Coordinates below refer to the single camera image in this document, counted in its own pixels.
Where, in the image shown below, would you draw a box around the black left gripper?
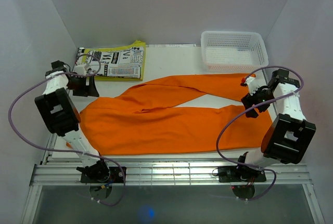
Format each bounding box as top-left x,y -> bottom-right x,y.
65,75 -> 99,97

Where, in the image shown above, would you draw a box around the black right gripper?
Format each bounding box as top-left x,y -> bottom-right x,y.
241,84 -> 276,118

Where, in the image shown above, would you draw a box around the orange trousers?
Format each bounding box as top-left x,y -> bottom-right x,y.
80,74 -> 272,155

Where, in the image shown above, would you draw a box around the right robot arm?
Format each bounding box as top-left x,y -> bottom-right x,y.
235,69 -> 316,181

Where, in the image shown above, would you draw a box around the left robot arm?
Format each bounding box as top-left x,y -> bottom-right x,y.
34,60 -> 110,182

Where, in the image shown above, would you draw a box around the newspaper print yellow folded trousers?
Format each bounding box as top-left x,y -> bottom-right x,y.
75,41 -> 146,81

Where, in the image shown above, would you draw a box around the white perforated plastic basket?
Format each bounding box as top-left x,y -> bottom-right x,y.
200,31 -> 268,73

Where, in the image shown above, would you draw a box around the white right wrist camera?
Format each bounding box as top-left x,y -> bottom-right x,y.
241,76 -> 261,96

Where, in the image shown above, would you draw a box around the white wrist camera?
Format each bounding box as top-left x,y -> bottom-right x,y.
241,76 -> 261,96
73,63 -> 91,78

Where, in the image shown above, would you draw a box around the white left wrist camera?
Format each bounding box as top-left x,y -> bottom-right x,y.
73,63 -> 91,78

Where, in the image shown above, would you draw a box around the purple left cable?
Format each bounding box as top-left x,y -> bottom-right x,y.
8,54 -> 127,207

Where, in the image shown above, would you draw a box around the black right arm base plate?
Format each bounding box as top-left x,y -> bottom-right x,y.
212,165 -> 266,182

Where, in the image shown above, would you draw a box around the aluminium table edge rail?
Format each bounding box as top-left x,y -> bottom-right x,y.
30,160 -> 313,186

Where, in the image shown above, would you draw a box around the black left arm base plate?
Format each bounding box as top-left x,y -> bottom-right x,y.
76,166 -> 127,183

